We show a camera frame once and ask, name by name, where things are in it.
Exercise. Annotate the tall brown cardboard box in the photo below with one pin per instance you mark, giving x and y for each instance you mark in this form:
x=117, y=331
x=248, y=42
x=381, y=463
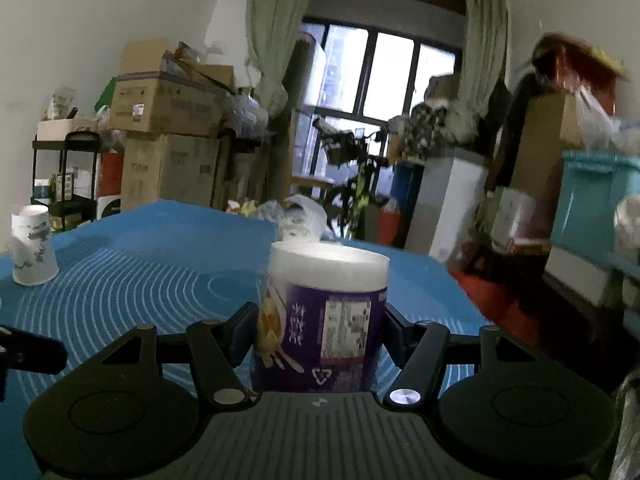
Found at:
x=550, y=129

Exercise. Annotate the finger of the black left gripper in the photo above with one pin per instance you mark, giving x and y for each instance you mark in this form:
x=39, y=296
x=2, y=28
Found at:
x=29, y=352

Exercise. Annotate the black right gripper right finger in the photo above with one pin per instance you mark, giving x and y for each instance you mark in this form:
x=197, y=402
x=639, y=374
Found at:
x=493, y=404

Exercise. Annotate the blue silicone baking mat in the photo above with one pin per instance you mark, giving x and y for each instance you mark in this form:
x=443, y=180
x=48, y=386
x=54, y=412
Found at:
x=169, y=265

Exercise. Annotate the top cardboard box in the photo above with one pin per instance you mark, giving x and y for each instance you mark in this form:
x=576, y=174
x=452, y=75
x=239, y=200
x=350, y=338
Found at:
x=158, y=92

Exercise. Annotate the black metal shelf rack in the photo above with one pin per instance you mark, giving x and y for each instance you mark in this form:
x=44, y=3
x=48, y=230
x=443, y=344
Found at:
x=61, y=205

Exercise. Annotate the wooden chair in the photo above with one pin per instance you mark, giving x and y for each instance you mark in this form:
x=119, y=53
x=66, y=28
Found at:
x=300, y=157

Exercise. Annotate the black green bicycle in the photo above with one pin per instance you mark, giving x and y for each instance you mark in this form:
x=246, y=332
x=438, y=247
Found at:
x=344, y=203

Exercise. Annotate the white plastic bags pile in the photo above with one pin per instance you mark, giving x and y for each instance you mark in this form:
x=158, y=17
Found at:
x=627, y=228

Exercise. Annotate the purple paper cup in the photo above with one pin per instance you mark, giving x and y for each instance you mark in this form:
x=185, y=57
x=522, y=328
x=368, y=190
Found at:
x=319, y=321

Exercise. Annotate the white cabinet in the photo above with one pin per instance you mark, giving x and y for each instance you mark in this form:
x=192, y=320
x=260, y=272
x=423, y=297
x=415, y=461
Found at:
x=451, y=189

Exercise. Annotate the white patterned paper cup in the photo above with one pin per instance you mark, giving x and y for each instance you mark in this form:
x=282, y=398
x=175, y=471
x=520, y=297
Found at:
x=33, y=256

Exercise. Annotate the teal plastic storage bin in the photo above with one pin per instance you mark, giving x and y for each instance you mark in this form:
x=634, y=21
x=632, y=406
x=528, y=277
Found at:
x=593, y=184

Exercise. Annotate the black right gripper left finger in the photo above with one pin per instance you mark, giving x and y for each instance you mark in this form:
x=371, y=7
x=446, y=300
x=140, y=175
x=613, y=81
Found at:
x=142, y=402

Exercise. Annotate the lower cardboard box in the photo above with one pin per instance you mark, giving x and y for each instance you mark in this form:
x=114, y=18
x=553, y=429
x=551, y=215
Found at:
x=159, y=166

